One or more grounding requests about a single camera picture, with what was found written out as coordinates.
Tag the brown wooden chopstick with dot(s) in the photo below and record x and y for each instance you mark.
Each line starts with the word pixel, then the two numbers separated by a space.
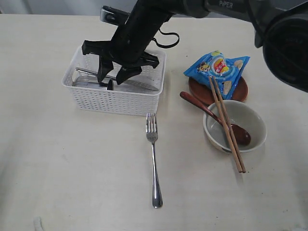
pixel 226 129
pixel 220 99

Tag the silver metal cup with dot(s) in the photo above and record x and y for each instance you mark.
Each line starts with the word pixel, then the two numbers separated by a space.
pixel 85 81

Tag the white floral ceramic bowl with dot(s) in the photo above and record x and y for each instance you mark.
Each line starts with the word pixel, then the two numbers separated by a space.
pixel 243 116

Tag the blue chips bag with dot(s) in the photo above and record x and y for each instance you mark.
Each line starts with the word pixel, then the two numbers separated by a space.
pixel 226 71

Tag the silver metal fork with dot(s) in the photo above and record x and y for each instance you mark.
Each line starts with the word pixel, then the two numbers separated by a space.
pixel 152 137

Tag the red-brown wooden spoon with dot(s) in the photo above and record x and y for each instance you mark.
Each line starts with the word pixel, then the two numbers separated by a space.
pixel 241 135

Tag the brown round wooden plate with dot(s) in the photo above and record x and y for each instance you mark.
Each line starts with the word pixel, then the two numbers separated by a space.
pixel 204 94

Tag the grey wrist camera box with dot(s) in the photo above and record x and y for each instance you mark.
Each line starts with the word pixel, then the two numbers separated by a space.
pixel 113 16

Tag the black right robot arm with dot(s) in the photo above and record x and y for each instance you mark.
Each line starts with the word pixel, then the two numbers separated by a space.
pixel 282 34

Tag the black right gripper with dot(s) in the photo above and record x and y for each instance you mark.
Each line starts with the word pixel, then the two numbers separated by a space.
pixel 127 48

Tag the silver metal knife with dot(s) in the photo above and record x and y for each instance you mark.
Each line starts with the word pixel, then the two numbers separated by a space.
pixel 129 82

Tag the white perforated plastic basket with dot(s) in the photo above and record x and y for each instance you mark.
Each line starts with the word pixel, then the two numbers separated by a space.
pixel 124 99

